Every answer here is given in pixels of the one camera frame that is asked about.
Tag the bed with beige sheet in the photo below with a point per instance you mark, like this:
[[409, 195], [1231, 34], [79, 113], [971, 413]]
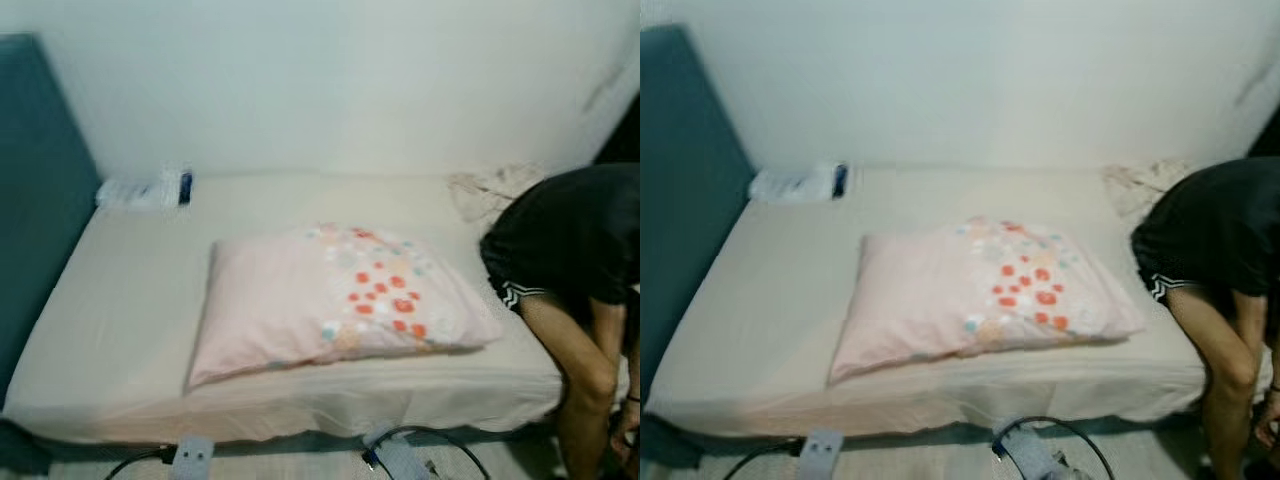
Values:
[[120, 300], [760, 300]]

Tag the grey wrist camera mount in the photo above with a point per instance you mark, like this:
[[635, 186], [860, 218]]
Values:
[[193, 460], [1030, 455], [400, 460], [822, 455]]

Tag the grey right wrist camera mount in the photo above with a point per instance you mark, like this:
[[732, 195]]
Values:
[[400, 460], [1030, 455]]

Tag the pink floral pillow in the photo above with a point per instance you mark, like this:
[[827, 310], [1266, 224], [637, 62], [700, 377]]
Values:
[[290, 300], [920, 300]]

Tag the teal padded headboard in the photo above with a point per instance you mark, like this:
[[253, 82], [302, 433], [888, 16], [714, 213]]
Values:
[[40, 180], [690, 180]]

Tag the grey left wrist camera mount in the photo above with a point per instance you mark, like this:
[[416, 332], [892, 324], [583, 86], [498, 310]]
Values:
[[193, 460], [822, 455]]

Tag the white and blue tissue pack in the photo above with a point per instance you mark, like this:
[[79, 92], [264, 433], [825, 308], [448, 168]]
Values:
[[140, 192], [795, 185]]

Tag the crumpled beige cloth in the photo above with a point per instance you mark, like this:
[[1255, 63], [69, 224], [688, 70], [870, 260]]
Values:
[[1140, 185], [485, 190]]

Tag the person in black shirt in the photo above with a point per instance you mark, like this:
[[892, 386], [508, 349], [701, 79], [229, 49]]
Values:
[[570, 230], [1210, 230]]

